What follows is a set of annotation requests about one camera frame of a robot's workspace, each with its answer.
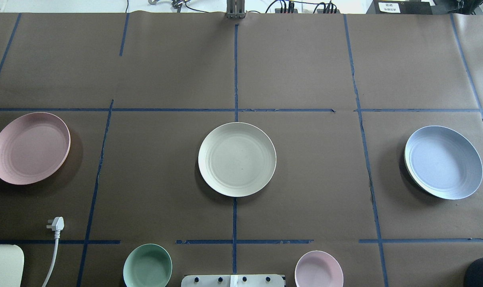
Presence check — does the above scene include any green bowl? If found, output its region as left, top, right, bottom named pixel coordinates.
left=123, top=244, right=173, bottom=287

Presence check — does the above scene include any blue plate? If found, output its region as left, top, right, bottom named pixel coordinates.
left=404, top=126, right=483, bottom=200

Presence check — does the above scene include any aluminium frame post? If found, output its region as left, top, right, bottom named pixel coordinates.
left=226, top=0, right=246, bottom=19

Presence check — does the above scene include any pink bowl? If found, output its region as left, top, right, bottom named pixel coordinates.
left=294, top=250, right=344, bottom=287

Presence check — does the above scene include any dark blue saucepan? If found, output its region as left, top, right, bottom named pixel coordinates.
left=463, top=258, right=483, bottom=287

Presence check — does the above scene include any cream plate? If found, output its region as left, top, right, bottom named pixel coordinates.
left=197, top=122, right=277, bottom=197

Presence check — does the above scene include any black box with label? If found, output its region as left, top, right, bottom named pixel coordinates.
left=366, top=0, right=433, bottom=15

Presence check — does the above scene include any pink plate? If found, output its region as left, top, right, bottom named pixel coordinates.
left=0, top=112, right=71, bottom=185

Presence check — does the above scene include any white power plug with cable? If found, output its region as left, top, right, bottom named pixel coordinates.
left=42, top=216, right=65, bottom=287

